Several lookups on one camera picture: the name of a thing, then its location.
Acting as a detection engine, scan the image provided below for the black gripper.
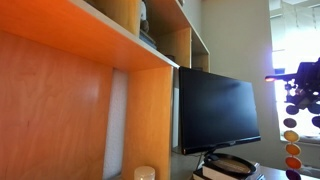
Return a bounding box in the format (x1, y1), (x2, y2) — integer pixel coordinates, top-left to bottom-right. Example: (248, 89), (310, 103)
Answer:
(286, 59), (320, 107)

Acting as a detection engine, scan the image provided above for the colourful felt bead string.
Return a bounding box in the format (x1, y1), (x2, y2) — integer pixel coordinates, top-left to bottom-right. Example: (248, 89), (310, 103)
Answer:
(282, 101), (320, 180)

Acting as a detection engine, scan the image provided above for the black computer monitor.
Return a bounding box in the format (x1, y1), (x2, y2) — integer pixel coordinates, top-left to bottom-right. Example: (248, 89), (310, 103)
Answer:
(179, 67), (261, 155)

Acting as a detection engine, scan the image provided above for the black round monitor stand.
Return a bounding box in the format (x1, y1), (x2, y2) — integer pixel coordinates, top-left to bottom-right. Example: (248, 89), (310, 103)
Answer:
(204, 153), (257, 177)

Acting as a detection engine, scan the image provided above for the stack of books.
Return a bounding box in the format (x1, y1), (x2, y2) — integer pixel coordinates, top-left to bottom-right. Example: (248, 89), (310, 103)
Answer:
(192, 160), (264, 180)

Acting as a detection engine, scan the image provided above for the white plush toy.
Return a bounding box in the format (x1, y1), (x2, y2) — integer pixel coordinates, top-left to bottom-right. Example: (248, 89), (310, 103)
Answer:
(140, 0), (149, 32)

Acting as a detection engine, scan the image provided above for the white candle jar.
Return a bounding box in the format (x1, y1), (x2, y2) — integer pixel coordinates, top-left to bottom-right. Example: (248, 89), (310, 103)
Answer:
(134, 166), (155, 180)

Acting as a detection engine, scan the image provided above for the wooden shelf unit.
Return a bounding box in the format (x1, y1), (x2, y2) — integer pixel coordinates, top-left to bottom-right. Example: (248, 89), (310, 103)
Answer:
(0, 0), (208, 180)

